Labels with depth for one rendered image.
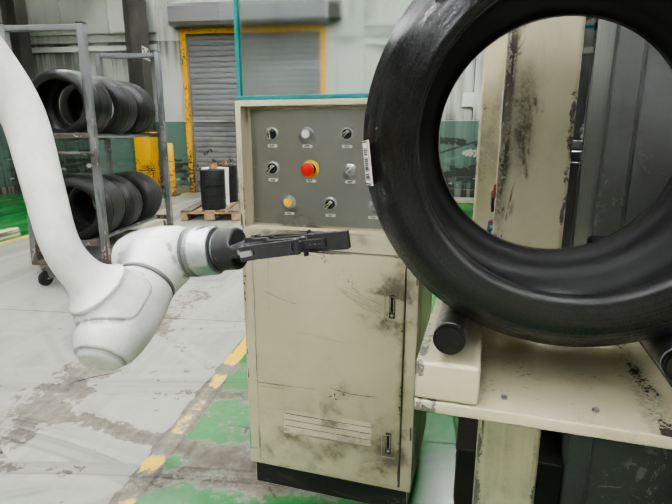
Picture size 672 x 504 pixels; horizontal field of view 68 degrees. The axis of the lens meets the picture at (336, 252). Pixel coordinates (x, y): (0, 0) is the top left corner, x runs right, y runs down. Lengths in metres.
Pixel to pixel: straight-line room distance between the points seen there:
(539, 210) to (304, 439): 1.07
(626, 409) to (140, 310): 0.72
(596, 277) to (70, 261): 0.84
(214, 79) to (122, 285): 9.68
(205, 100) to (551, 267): 9.79
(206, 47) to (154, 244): 9.70
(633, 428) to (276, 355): 1.10
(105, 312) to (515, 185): 0.76
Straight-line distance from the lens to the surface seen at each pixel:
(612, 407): 0.82
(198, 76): 10.55
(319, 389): 1.61
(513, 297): 0.68
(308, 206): 1.49
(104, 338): 0.81
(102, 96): 4.27
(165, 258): 0.90
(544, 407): 0.78
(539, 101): 1.03
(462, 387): 0.74
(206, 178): 7.03
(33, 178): 0.83
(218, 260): 0.87
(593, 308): 0.69
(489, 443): 1.22
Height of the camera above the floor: 1.18
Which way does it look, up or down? 13 degrees down
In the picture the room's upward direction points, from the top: straight up
